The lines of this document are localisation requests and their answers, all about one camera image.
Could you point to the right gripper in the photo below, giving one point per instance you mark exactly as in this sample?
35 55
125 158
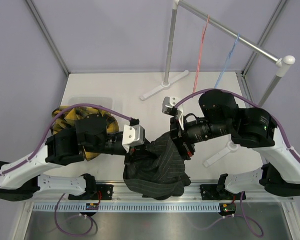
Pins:
180 137

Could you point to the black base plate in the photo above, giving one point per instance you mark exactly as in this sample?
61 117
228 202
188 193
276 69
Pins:
107 192
217 192

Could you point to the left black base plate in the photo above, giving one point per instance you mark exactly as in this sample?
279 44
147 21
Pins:
107 192

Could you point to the pink wire hanger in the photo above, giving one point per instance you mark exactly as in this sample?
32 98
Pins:
200 53

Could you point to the metal clothes rack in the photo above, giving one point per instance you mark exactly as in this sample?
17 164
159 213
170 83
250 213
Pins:
246 17

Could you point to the aluminium mounting rail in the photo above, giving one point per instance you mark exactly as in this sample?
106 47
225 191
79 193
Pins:
120 193

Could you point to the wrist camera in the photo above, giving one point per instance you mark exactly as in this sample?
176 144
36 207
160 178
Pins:
169 108
133 135

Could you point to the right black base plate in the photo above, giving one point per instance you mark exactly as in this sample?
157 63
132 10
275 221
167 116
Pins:
217 192

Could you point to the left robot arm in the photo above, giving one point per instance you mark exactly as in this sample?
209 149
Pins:
26 178

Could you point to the yellow plaid shirt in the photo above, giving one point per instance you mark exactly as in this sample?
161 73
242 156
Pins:
68 118

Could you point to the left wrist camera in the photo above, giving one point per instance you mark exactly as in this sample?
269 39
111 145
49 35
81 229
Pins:
133 135

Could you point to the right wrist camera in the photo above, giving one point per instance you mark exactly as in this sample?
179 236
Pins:
169 108

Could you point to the dark pinstripe shirt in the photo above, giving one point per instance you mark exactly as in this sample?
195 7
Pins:
161 176

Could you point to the white slotted cable duct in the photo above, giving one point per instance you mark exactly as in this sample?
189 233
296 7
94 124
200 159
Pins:
135 207

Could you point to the blue wire hanger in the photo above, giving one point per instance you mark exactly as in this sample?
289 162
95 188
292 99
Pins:
227 61

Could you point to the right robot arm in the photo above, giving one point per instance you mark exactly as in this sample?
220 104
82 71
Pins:
253 128

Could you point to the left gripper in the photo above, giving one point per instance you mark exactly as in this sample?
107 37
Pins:
138 153

